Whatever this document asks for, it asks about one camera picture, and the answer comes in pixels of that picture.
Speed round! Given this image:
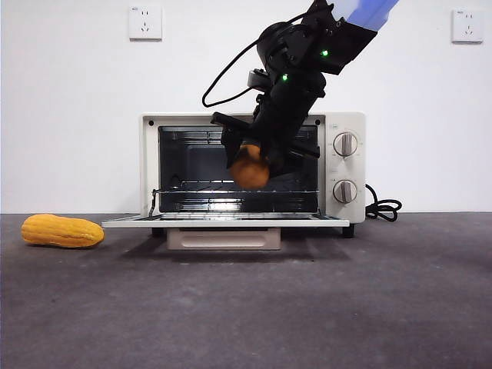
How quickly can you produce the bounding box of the white wall socket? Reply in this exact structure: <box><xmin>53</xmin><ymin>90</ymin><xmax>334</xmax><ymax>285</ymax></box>
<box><xmin>128</xmin><ymin>5</ymin><xmax>163</xmax><ymax>42</ymax></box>
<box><xmin>450</xmin><ymin>9</ymin><xmax>484</xmax><ymax>45</ymax></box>

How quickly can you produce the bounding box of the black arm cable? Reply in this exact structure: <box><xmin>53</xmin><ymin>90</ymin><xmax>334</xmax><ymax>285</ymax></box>
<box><xmin>201</xmin><ymin>13</ymin><xmax>308</xmax><ymax>109</ymax></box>

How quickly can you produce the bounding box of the metal wire oven rack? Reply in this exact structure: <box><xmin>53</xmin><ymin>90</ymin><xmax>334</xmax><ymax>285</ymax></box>
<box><xmin>151</xmin><ymin>187</ymin><xmax>321</xmax><ymax>197</ymax></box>

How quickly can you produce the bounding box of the beige oven knob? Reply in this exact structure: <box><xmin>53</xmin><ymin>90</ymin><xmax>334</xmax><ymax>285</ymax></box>
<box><xmin>332</xmin><ymin>179</ymin><xmax>358</xmax><ymax>204</ymax></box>
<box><xmin>332</xmin><ymin>132</ymin><xmax>359</xmax><ymax>158</ymax></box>

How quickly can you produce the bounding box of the oven door with beige handle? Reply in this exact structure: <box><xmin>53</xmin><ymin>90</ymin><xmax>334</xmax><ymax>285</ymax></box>
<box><xmin>101</xmin><ymin>214</ymin><xmax>351</xmax><ymax>251</ymax></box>

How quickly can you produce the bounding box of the brown potato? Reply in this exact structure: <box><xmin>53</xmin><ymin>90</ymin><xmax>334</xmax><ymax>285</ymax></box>
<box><xmin>229</xmin><ymin>144</ymin><xmax>271</xmax><ymax>190</ymax></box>

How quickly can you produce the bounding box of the black oven power cable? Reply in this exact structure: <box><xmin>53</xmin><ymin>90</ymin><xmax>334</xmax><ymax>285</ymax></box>
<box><xmin>364</xmin><ymin>183</ymin><xmax>404</xmax><ymax>223</ymax></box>

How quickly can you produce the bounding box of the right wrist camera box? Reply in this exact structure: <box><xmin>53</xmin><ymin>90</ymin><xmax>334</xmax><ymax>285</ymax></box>
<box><xmin>247</xmin><ymin>68</ymin><xmax>276</xmax><ymax>92</ymax></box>

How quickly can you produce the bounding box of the yellow corn cob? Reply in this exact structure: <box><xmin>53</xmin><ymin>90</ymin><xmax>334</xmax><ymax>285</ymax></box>
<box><xmin>20</xmin><ymin>214</ymin><xmax>105</xmax><ymax>249</ymax></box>

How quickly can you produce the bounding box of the cream toaster oven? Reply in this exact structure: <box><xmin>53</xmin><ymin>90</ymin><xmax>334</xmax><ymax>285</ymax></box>
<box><xmin>139</xmin><ymin>111</ymin><xmax>366</xmax><ymax>239</ymax></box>

